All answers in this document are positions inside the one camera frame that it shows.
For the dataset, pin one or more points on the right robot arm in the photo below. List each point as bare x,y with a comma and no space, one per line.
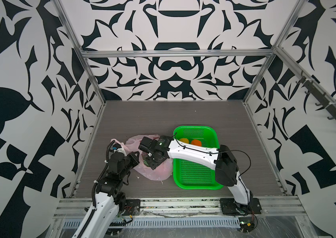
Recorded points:
221,160

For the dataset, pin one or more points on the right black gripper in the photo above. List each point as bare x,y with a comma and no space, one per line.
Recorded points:
150,163

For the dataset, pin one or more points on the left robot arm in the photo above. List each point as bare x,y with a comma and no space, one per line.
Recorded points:
107,198

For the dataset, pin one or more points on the yellow fruit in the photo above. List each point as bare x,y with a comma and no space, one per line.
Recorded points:
184,140

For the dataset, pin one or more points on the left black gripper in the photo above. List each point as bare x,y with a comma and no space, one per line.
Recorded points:
134,159

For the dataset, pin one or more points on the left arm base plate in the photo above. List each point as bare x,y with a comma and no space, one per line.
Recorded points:
131,207

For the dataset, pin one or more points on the green plastic basket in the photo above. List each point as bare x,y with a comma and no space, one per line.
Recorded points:
189,175

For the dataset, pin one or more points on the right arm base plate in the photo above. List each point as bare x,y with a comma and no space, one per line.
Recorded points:
230,207

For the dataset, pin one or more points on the small circuit board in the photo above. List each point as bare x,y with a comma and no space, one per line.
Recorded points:
247,224

